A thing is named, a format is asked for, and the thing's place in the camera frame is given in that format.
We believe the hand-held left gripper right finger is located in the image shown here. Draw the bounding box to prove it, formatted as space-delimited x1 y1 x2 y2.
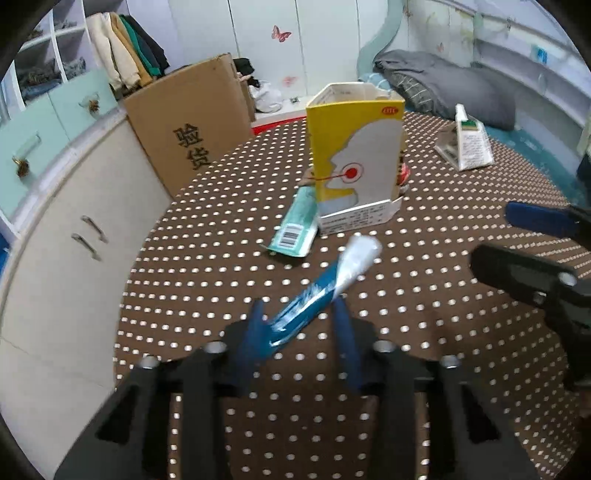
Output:
333 298 541 480

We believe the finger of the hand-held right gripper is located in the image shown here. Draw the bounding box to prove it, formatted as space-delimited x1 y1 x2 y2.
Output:
470 244 591 308
504 200 591 244

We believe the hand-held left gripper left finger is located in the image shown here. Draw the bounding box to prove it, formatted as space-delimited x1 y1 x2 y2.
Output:
53 299 266 480

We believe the blue white toothpaste tube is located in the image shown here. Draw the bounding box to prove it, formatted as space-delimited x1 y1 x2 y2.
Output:
265 234 384 356

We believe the yellow paper box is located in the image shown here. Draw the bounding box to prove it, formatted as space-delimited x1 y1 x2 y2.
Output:
305 82 407 237

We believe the white green-label packet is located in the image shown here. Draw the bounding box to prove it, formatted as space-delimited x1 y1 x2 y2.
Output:
450 104 495 171

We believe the clear plastic wrapper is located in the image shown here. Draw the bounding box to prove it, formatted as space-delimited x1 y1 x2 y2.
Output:
434 131 462 164

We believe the teal wrapper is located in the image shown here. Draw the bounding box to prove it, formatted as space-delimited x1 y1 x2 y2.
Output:
261 185 319 258

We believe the red snack packet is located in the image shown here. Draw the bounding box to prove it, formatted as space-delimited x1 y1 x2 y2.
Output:
396 154 411 195

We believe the grey duvet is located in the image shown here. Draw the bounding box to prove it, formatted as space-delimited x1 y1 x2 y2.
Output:
373 50 517 131

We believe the white cabinet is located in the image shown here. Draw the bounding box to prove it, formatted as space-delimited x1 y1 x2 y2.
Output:
0 108 174 388

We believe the red and white platform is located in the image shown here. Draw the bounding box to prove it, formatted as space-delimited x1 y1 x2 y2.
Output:
252 95 324 137

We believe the tall cardboard box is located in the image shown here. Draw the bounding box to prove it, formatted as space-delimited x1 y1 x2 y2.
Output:
122 52 254 199

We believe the teal bed headboard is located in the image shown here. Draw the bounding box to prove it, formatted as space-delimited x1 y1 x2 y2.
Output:
358 0 409 77

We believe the small white plastic bag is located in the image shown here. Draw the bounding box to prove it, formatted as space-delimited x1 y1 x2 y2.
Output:
253 80 283 114

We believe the dark clothing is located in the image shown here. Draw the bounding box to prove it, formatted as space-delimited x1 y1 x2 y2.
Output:
232 58 259 88

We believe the teal drawer unit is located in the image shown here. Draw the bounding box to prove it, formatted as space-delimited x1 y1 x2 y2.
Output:
0 68 118 241

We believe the tan jacket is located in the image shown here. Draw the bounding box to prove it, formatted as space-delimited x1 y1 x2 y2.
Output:
108 13 153 88

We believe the black jacket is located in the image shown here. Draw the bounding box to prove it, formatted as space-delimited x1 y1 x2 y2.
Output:
139 25 171 75

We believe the green jacket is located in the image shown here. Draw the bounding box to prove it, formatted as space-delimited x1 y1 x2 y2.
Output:
120 14 162 79

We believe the cream jacket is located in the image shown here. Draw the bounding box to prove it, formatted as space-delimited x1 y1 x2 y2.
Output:
85 11 125 90

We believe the white shelf unit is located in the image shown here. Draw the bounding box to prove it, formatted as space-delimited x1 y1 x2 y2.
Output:
9 9 93 107

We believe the white wall shelf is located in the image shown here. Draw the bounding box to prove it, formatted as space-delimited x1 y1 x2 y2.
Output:
471 9 591 139

